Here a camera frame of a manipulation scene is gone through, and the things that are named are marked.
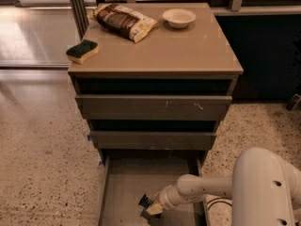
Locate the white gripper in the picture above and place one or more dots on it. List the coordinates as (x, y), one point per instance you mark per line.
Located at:
(165, 199)

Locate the blue rxbar wrapper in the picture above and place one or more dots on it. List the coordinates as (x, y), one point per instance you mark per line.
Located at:
(145, 201)

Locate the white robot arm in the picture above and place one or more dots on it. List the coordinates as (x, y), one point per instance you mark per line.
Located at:
(265, 190)

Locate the open bottom drawer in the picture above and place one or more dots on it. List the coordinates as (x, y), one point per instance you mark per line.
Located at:
(129, 179)

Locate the middle drawer front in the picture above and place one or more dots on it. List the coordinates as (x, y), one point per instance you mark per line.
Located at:
(153, 140)

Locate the grey drawer cabinet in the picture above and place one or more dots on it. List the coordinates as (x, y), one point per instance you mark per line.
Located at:
(193, 61)

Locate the top drawer front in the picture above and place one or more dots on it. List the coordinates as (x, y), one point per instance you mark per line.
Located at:
(153, 107)

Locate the green yellow sponge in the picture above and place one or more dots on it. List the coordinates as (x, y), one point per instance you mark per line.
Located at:
(82, 51)

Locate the white bowl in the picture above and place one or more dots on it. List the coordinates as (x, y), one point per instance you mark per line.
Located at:
(179, 17)

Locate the brown snack bag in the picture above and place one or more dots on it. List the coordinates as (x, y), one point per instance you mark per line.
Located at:
(127, 22)

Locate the metal window frame post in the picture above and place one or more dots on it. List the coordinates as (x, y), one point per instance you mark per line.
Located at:
(80, 16)

